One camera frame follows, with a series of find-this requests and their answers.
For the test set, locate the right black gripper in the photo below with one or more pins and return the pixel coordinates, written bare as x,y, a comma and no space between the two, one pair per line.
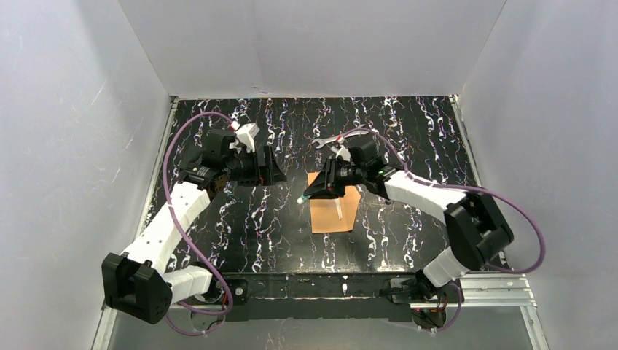
331,176

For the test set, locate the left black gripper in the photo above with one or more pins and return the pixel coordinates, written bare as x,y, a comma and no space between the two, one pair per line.
261,165

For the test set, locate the tan letter paper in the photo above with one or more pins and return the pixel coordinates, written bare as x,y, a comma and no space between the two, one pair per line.
338,207

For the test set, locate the orange envelope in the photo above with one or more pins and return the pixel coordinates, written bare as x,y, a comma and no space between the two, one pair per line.
335,215

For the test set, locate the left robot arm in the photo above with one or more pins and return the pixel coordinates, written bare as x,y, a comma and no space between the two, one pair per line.
136,282

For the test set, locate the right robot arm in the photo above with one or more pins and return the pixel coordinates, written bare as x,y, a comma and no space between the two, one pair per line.
476,228

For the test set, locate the silver open-end wrench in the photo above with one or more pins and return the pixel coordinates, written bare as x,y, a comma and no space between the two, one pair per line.
320,143

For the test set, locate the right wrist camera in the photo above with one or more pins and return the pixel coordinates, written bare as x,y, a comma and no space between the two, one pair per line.
340,150

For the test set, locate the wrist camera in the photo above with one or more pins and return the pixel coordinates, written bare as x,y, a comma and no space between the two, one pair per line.
244,136
340,150

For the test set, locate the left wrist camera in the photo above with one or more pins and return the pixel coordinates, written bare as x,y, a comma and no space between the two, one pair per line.
244,136

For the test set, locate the aluminium front frame rail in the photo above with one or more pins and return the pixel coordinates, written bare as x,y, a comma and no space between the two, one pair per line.
343,311

